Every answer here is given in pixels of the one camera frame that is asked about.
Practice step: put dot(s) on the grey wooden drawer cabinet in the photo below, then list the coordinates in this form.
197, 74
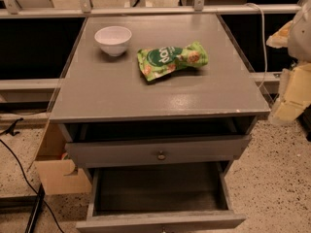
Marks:
106, 98

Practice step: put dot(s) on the black floor bar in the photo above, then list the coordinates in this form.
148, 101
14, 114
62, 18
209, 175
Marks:
36, 210

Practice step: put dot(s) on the grey top drawer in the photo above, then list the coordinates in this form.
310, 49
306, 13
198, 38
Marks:
157, 151

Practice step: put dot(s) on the white ceramic bowl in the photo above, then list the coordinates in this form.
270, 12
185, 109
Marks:
113, 40

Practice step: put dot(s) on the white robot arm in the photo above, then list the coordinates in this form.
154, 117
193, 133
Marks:
299, 41

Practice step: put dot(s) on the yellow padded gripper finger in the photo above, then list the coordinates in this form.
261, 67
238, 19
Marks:
280, 38

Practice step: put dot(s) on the grey drawer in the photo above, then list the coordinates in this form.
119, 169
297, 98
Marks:
157, 151
176, 198

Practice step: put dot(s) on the cardboard box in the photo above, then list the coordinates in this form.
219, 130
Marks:
57, 172

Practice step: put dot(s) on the upper metal frame rail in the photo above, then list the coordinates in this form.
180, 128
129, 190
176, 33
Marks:
221, 10

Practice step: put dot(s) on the lower metal frame rail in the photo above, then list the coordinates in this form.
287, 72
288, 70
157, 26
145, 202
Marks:
51, 84

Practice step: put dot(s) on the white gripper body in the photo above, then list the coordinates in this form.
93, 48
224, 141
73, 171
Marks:
300, 41

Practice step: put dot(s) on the green snack bag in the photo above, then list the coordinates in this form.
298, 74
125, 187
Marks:
157, 63

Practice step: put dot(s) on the metal frame rail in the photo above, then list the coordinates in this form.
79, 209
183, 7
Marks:
51, 84
221, 10

